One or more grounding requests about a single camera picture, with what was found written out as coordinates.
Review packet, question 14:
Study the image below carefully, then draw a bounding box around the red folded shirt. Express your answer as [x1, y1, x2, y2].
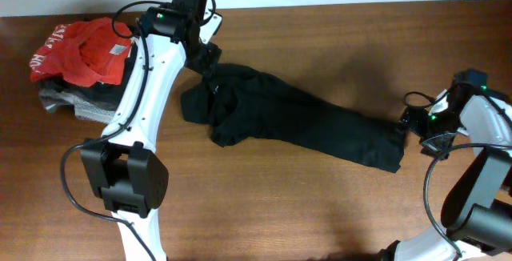
[29, 17, 131, 87]

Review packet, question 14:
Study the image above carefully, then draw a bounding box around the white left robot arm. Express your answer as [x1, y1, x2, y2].
[80, 7, 222, 260]

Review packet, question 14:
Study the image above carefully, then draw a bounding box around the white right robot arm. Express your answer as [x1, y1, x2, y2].
[376, 82, 511, 261]

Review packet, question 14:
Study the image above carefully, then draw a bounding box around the grey folded garment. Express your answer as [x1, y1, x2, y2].
[38, 89, 118, 124]

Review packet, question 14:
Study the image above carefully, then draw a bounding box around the black folded garment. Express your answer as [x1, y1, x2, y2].
[38, 46, 138, 111]

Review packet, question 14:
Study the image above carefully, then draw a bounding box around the black t-shirt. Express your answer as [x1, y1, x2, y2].
[181, 64, 406, 173]

